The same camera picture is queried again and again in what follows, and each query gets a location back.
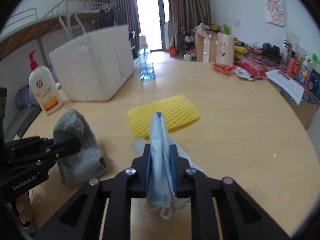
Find black headphones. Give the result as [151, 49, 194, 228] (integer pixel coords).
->
[261, 43, 281, 64]

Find wooden smiley chair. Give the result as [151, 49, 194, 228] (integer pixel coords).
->
[216, 33, 235, 65]

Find red pump lotion bottle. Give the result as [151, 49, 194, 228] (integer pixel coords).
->
[29, 50, 63, 115]

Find person's left hand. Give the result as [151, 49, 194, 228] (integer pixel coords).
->
[16, 193, 33, 224]

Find anime wall picture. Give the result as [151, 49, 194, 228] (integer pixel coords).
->
[265, 0, 285, 27]

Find grey metal bunk bed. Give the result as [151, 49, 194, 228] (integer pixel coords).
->
[1, 2, 117, 60]

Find glass balcony door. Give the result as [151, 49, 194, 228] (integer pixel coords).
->
[136, 0, 169, 51]

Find red snack packet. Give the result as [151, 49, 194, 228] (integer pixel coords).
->
[234, 60, 266, 79]

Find orange bag on floor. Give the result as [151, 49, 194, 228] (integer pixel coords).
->
[169, 46, 177, 57]

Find white foam box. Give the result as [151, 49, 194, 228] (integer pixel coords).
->
[49, 25, 135, 102]

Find left brown curtain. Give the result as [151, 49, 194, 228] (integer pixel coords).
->
[90, 0, 142, 47]

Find wooden drawer desk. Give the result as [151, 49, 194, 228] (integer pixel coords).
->
[192, 29, 218, 63]

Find blue plaid quilt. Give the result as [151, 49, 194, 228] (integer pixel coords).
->
[15, 84, 38, 109]

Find grey cloth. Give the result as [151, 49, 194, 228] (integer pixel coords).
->
[53, 109, 108, 185]

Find yellow foam net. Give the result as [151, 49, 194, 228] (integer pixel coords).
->
[127, 95, 200, 139]

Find right brown curtain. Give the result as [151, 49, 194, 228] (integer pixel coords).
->
[168, 0, 211, 46]

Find brown curtain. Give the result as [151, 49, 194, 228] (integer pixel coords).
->
[90, 0, 142, 47]
[168, 0, 211, 46]

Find blue sanitizer bottle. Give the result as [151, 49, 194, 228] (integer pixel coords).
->
[138, 33, 155, 81]

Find white printed paper sheet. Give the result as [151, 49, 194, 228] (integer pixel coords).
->
[266, 70, 304, 105]

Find light blue face mask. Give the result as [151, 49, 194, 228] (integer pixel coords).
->
[139, 114, 203, 219]

